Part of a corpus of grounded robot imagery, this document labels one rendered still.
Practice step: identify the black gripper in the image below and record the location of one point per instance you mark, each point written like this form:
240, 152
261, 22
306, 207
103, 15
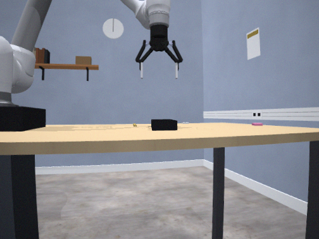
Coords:
159, 42

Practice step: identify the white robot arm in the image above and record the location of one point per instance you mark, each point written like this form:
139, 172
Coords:
17, 60

